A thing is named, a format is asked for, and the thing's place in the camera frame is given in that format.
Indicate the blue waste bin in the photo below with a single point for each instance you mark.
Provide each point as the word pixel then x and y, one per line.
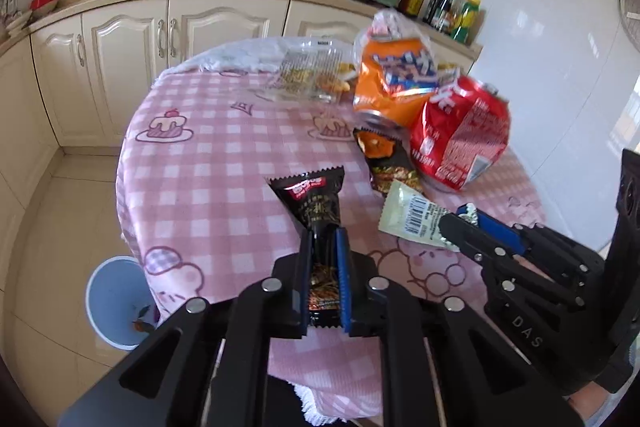
pixel 110 292

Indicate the green yellow bottle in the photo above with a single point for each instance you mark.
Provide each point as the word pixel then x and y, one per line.
pixel 469 19

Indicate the brown condiment bottle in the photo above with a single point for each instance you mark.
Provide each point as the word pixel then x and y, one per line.
pixel 452 14

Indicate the orange snack bag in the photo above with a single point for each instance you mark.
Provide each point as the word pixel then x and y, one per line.
pixel 380 87

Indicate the red bowl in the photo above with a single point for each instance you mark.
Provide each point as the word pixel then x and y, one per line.
pixel 45 2

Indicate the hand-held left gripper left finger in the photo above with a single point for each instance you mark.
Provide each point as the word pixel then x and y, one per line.
pixel 303 292

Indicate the person's right forearm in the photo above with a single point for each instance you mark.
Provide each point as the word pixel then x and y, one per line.
pixel 585 402

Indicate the red snack bag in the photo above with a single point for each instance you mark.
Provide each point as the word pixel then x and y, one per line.
pixel 450 142

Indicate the dark wrapper with orange print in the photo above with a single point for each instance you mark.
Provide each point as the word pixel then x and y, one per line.
pixel 390 172

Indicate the pink checked tablecloth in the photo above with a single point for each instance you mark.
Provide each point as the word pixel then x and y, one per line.
pixel 210 187

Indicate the white pink wrapper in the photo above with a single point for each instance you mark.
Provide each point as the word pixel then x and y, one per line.
pixel 392 24

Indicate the pale green barcode packet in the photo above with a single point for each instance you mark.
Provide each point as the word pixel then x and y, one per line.
pixel 400 212

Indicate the clear plastic wrapper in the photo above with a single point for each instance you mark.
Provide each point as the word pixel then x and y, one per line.
pixel 300 72

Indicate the black condiment bottle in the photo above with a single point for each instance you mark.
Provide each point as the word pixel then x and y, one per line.
pixel 437 4

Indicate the black snack packet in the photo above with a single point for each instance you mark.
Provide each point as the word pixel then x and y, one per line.
pixel 315 202

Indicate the cream kitchen cabinet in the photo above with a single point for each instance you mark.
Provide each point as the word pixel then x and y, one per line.
pixel 125 72

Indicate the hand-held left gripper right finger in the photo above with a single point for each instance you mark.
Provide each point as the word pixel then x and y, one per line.
pixel 343 287

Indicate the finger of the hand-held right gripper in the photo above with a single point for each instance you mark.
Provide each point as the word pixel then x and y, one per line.
pixel 475 244
pixel 500 232

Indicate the small orange scrap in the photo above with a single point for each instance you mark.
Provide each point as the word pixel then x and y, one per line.
pixel 141 324

